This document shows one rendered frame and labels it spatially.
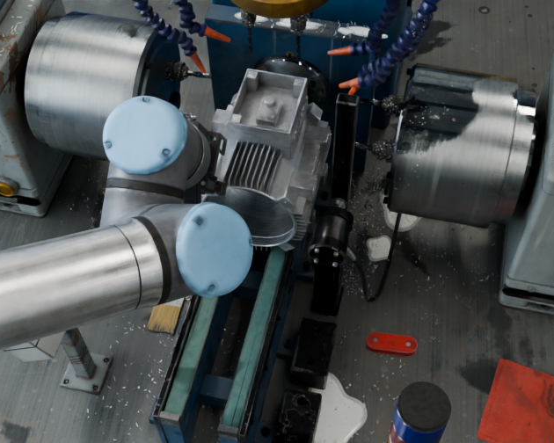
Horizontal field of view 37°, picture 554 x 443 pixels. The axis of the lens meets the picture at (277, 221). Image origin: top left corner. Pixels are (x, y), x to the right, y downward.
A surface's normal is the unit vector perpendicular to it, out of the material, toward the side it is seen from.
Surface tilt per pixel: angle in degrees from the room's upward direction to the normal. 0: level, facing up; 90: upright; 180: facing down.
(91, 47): 13
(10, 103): 90
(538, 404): 0
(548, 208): 89
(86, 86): 43
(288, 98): 0
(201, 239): 52
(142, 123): 25
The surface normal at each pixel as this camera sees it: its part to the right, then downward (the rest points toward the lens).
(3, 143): -0.23, 0.80
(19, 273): 0.38, -0.54
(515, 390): 0.00, -0.57
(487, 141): -0.14, 0.00
